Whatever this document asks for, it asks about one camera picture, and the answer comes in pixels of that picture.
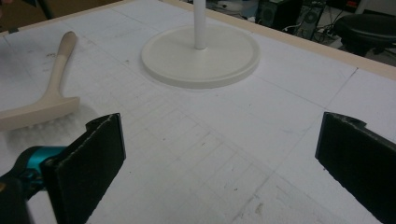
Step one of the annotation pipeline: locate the white round-base stand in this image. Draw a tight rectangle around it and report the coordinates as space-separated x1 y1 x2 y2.
140 0 262 90

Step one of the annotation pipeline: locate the black computer tower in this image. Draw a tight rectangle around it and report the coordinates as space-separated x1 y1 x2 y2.
293 4 326 41

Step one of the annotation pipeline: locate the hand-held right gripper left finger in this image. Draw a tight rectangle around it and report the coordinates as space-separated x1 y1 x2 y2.
40 112 127 224

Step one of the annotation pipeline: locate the teal and black tool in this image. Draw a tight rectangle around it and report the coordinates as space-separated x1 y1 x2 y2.
0 145 67 224

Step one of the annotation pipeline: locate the black speaker box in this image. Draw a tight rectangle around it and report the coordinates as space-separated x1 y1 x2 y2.
255 0 304 32

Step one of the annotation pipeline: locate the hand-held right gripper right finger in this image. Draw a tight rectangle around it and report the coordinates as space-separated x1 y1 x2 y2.
315 111 396 224

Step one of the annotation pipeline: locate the beige brush with handle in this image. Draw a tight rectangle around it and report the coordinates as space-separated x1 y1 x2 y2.
0 31 81 133

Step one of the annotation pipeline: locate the black office chair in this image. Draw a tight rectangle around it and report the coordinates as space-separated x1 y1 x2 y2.
333 13 396 58

